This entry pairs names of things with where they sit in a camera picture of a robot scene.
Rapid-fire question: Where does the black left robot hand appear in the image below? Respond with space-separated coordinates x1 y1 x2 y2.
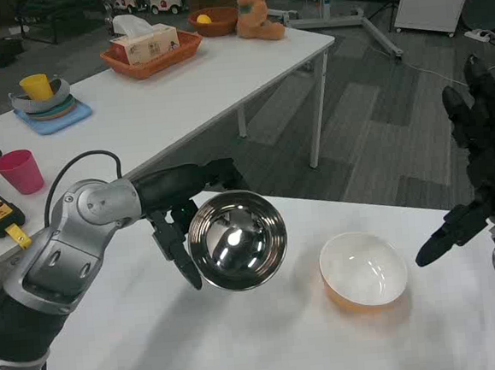
130 156 259 296

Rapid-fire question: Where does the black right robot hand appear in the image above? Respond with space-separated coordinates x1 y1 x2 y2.
399 51 495 267

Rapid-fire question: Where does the shiny metal bowl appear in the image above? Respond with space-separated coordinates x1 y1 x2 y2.
183 185 292 296

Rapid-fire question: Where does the grey ribbed bowl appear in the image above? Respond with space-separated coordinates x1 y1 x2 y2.
7 76 74 117

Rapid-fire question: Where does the white bowl with orange outside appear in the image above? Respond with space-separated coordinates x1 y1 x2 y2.
316 226 411 317

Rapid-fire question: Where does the white folding table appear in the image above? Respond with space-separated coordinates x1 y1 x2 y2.
0 23 351 261

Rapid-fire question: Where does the white power strip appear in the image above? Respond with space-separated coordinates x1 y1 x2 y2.
463 26 494 44

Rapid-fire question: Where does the light blue square tray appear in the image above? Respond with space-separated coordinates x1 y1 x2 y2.
12 97 95 138

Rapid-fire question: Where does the orange rectangular basket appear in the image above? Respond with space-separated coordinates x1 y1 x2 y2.
97 27 206 83

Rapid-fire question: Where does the stack of coloured plates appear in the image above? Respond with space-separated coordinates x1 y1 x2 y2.
26 95 80 122

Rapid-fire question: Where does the cardboard tissue box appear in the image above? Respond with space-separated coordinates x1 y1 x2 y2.
107 9 182 68

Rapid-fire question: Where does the pink plastic cup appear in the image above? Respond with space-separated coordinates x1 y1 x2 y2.
0 147 47 197

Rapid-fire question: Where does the yellow plastic cup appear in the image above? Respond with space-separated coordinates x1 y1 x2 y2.
19 72 56 104

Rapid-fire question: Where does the brown round basket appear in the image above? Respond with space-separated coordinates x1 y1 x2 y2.
186 5 242 39

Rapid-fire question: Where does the white toy car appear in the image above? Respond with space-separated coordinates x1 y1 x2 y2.
113 0 151 15
149 0 186 17

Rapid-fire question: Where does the orange plush bear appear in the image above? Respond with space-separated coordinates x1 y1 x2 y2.
232 0 287 44

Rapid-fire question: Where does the white metal stand base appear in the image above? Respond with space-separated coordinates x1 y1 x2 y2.
267 0 404 68

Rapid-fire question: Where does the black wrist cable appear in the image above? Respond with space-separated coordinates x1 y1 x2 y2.
38 148 127 230

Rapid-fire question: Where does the yellow strap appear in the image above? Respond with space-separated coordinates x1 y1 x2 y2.
4 223 34 251

